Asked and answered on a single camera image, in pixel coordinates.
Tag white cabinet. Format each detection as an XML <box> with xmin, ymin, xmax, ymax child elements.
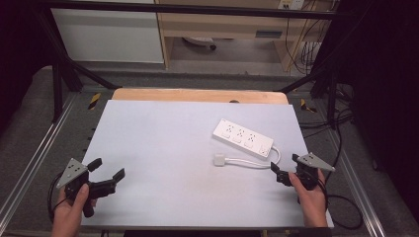
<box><xmin>50</xmin><ymin>0</ymin><xmax>165</xmax><ymax>64</ymax></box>

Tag bundle of hanging cables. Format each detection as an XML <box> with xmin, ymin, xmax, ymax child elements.
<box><xmin>285</xmin><ymin>9</ymin><xmax>332</xmax><ymax>76</ymax></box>

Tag white table mat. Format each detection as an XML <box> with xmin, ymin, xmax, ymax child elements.
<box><xmin>80</xmin><ymin>99</ymin><xmax>335</xmax><ymax>229</ymax></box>

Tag wooden table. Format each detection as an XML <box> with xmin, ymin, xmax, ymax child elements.
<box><xmin>111</xmin><ymin>87</ymin><xmax>291</xmax><ymax>106</ymax></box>

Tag yellow black tape strip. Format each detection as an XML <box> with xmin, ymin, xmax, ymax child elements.
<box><xmin>87</xmin><ymin>92</ymin><xmax>102</xmax><ymax>112</ymax></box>
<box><xmin>299</xmin><ymin>98</ymin><xmax>318</xmax><ymax>114</ymax></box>

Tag white wall socket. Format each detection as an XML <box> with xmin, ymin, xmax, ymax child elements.
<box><xmin>278</xmin><ymin>0</ymin><xmax>306</xmax><ymax>11</ymax></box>

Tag black metal frame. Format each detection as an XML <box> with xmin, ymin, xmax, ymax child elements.
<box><xmin>32</xmin><ymin>0</ymin><xmax>342</xmax><ymax>129</ymax></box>

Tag aluminium rail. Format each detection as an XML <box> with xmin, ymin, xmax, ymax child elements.
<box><xmin>325</xmin><ymin>126</ymin><xmax>387</xmax><ymax>237</ymax></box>
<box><xmin>0</xmin><ymin>93</ymin><xmax>79</xmax><ymax>225</ymax></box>

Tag person's right hand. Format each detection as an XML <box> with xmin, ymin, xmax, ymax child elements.
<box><xmin>288</xmin><ymin>169</ymin><xmax>329</xmax><ymax>228</ymax></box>

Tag black floor cables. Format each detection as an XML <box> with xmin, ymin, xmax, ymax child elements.
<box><xmin>297</xmin><ymin>83</ymin><xmax>356</xmax><ymax>174</ymax></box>

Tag white power strip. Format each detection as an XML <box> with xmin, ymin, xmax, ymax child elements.
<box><xmin>212</xmin><ymin>118</ymin><xmax>275</xmax><ymax>160</ymax></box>

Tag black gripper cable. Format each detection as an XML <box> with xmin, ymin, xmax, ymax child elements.
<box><xmin>46</xmin><ymin>172</ymin><xmax>68</xmax><ymax>224</ymax></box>
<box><xmin>315</xmin><ymin>177</ymin><xmax>365</xmax><ymax>231</ymax></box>

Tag white power strip cable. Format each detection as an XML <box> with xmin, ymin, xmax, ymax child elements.
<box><xmin>223</xmin><ymin>145</ymin><xmax>282</xmax><ymax>170</ymax></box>

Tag light wooden desk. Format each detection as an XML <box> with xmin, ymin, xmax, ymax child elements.
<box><xmin>154</xmin><ymin>0</ymin><xmax>334</xmax><ymax>73</ymax></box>

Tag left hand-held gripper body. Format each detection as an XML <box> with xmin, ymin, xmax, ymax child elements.
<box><xmin>56</xmin><ymin>158</ymin><xmax>117</xmax><ymax>219</ymax></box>

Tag person's left hand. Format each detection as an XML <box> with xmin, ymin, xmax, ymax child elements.
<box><xmin>50</xmin><ymin>183</ymin><xmax>99</xmax><ymax>237</ymax></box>

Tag black curtain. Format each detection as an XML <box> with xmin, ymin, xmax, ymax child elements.
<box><xmin>335</xmin><ymin>0</ymin><xmax>419</xmax><ymax>211</ymax></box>
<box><xmin>0</xmin><ymin>0</ymin><xmax>55</xmax><ymax>132</ymax></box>

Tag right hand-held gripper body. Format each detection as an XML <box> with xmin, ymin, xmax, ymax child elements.
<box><xmin>276</xmin><ymin>152</ymin><xmax>336</xmax><ymax>192</ymax></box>

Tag office chair base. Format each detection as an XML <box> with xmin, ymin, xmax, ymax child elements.
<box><xmin>182</xmin><ymin>36</ymin><xmax>218</xmax><ymax>51</ymax></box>

